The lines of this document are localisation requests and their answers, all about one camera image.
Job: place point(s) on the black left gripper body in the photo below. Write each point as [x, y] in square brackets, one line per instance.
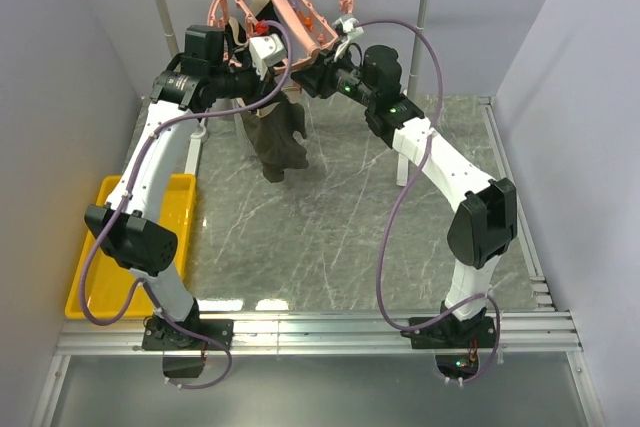
[249, 86]

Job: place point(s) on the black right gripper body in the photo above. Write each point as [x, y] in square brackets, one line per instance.
[339, 78]

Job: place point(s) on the dark grey boxer briefs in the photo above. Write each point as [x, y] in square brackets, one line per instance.
[272, 138]

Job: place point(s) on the pink round clip hanger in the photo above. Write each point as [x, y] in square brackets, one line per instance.
[285, 7]

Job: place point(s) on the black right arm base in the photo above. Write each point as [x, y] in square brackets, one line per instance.
[465, 337]

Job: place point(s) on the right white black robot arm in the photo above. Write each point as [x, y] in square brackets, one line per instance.
[485, 209]

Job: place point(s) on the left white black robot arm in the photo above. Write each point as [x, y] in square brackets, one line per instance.
[125, 228]

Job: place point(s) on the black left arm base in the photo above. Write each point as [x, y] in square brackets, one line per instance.
[185, 352]

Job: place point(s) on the black hanging underwear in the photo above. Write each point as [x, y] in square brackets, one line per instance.
[241, 30]

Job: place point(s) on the yellow plastic tray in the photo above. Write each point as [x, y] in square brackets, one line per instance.
[108, 284]

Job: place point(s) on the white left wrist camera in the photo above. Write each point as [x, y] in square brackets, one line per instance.
[266, 49]

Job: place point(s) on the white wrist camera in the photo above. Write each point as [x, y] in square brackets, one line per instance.
[349, 31]
[266, 49]

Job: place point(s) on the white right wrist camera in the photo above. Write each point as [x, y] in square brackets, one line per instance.
[349, 31]

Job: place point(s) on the aluminium table edge rail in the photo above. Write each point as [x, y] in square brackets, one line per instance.
[337, 333]

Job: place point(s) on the aluminium right side rail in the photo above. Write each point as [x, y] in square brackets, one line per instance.
[523, 244]

